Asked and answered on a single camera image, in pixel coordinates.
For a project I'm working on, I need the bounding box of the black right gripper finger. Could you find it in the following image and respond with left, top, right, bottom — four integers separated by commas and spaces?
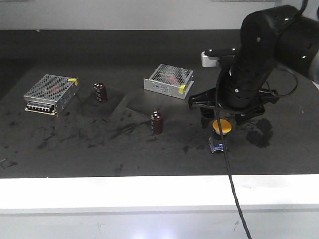
235, 111, 264, 125
200, 107, 216, 128

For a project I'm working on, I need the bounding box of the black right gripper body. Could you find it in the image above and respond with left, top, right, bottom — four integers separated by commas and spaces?
188, 67, 279, 117

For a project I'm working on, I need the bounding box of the yellow mushroom push button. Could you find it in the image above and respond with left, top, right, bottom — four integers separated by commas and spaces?
209, 119, 232, 153

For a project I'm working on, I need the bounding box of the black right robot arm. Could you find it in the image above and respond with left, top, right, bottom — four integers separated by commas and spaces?
188, 5, 319, 127

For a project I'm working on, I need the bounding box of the right metal mesh power supply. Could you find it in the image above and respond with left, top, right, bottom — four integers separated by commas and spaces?
144, 64, 194, 100

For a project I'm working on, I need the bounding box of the metal mesh power supply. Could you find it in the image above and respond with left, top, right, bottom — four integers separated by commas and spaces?
23, 74, 79, 117
144, 64, 194, 100

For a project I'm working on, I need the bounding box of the centre dark red capacitor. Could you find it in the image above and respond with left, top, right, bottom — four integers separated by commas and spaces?
151, 111, 163, 135

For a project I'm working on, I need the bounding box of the dark red capacitor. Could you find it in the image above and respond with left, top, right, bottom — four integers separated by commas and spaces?
93, 83, 108, 103
151, 111, 163, 135

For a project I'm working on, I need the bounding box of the left dark red capacitor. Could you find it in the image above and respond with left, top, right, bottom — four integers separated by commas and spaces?
93, 83, 108, 103

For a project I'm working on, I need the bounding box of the left metal mesh power supply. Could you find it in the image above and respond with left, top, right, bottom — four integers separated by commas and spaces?
23, 74, 79, 117

